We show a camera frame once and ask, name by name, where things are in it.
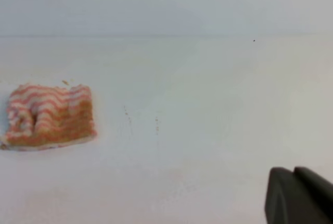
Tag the pink white striped rag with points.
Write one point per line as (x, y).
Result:
(43, 117)

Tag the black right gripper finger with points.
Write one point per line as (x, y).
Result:
(300, 196)

